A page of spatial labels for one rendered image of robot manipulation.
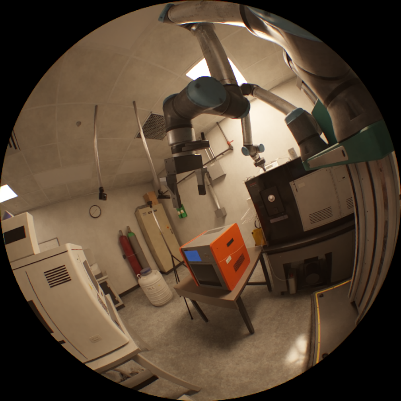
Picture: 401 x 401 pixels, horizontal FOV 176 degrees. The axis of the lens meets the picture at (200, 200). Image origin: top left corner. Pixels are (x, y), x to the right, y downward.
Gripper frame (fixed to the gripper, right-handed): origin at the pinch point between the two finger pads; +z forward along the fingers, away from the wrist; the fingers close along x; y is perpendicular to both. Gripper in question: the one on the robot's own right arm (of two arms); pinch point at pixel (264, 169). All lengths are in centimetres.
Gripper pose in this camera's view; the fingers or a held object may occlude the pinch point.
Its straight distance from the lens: 153.8
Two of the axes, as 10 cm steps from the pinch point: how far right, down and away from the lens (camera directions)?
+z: 7.1, 6.0, 3.8
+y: -3.1, 7.4, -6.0
